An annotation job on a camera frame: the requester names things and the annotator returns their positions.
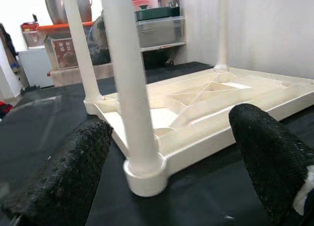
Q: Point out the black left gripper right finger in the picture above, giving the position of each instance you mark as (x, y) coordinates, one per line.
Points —
(274, 167)

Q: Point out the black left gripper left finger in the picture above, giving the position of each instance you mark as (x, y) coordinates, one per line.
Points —
(61, 182)

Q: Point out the white plastic table leg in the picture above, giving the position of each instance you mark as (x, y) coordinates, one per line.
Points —
(81, 52)
(127, 64)
(223, 39)

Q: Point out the black tablecloth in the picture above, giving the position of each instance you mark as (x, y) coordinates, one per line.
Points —
(196, 199)

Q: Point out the white plastic table top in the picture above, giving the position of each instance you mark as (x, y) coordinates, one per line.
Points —
(208, 106)

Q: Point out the red cloth item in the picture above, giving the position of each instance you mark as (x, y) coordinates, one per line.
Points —
(5, 108)

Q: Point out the beige cloth covered bench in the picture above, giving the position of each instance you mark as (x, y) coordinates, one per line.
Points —
(66, 76)

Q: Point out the white cabinet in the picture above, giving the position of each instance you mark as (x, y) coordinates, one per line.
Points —
(34, 66)

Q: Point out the orange lidded storage box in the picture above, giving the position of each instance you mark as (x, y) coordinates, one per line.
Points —
(63, 52)

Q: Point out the glossy black bag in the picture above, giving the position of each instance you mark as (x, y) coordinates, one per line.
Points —
(100, 47)

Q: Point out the white shelf board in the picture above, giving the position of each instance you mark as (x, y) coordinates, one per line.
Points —
(166, 46)

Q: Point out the large steel pot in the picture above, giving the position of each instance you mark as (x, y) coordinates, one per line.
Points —
(56, 5)

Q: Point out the red lidded plastic container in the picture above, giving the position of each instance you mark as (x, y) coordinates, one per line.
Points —
(141, 1)

